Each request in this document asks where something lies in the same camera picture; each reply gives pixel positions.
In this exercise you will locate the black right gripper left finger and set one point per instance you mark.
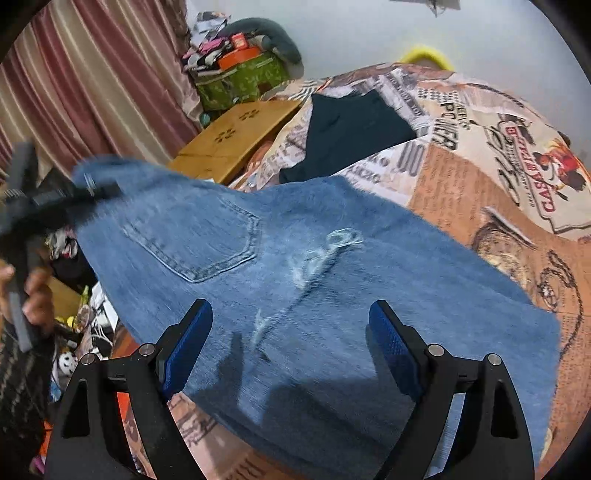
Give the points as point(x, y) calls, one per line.
point(88, 439)

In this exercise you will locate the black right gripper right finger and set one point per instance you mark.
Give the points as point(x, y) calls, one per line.
point(467, 422)

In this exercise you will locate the blue denim jeans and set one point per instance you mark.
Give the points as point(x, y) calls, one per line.
point(290, 273)

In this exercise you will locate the person left hand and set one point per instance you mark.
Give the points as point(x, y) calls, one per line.
point(38, 308)

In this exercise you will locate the striped knit sleeve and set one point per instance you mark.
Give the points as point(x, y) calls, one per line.
point(25, 384)

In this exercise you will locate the striped maroon curtain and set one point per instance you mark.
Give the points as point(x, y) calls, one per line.
point(86, 78)

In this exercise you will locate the orange box on pile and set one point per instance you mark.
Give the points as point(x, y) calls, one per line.
point(236, 57)

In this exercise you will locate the newspaper print bed blanket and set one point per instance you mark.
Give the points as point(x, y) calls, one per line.
point(491, 173)

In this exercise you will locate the grey neck pillow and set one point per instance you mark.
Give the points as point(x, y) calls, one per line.
point(274, 37)

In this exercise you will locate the dark navy folded garment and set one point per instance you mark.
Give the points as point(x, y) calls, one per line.
point(345, 130)

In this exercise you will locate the yellow pillow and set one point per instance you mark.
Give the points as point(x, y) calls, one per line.
point(427, 56)

